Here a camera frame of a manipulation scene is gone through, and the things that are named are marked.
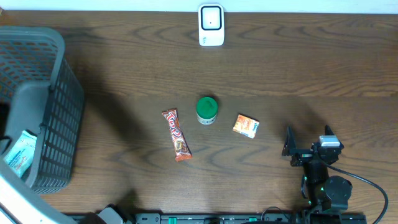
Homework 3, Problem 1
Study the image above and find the orange snack packet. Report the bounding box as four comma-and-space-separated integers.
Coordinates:
233, 114, 260, 139

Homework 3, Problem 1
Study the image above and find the green lid jar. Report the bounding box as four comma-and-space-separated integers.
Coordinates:
196, 96, 218, 125

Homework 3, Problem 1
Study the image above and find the red Top chocolate bar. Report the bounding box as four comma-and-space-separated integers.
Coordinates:
162, 109, 192, 162

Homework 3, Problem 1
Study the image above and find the mint green wipes pack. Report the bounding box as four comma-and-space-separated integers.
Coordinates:
3, 131, 37, 178

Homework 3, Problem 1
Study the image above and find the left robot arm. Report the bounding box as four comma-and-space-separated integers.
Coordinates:
1, 174, 125, 224

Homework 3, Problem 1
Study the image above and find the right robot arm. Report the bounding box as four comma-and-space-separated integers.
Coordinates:
282, 126, 353, 223

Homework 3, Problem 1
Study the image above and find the white barcode scanner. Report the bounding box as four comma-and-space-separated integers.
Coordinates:
198, 4, 225, 47

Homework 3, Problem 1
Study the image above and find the grey plastic basket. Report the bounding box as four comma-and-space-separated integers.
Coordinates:
1, 26, 85, 194

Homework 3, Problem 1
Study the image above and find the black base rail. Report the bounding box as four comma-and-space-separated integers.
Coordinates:
123, 210, 367, 224

